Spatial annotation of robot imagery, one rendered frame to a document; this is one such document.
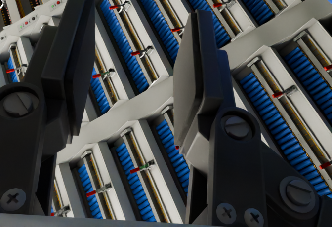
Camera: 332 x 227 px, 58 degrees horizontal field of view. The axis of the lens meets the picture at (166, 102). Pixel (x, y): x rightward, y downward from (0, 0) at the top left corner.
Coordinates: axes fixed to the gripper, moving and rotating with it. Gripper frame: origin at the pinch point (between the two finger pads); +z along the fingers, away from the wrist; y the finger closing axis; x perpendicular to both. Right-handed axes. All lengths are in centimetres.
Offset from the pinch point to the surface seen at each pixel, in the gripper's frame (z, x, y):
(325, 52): 72, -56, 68
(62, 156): 50, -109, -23
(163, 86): 70, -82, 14
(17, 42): 108, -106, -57
